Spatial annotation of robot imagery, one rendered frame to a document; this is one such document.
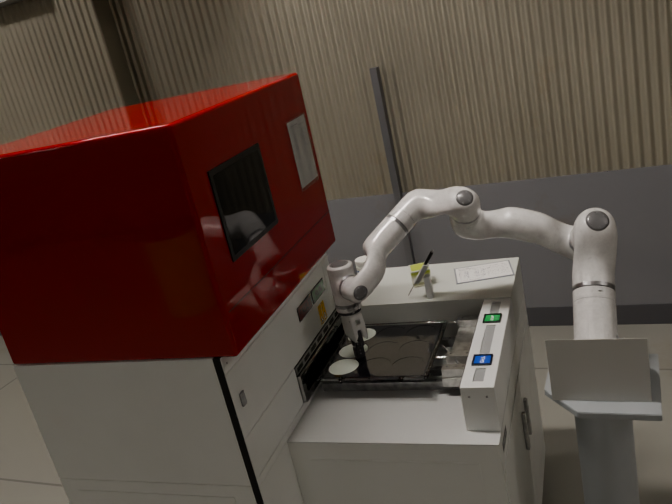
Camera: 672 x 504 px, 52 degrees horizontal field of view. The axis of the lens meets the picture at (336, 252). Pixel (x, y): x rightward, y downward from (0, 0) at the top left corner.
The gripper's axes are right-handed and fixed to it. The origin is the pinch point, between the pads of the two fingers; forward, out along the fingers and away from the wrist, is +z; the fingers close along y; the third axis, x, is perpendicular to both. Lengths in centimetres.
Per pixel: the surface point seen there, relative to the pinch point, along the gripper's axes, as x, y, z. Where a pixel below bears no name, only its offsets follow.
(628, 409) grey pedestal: -48, -67, 10
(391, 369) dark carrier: -4.0, -15.2, 2.0
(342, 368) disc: 7.8, -2.9, 2.0
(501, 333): -35.7, -30.4, -4.0
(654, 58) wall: -204, 68, -52
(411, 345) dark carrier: -16.4, -5.8, 2.1
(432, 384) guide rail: -13.3, -22.8, 8.0
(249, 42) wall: -51, 220, -100
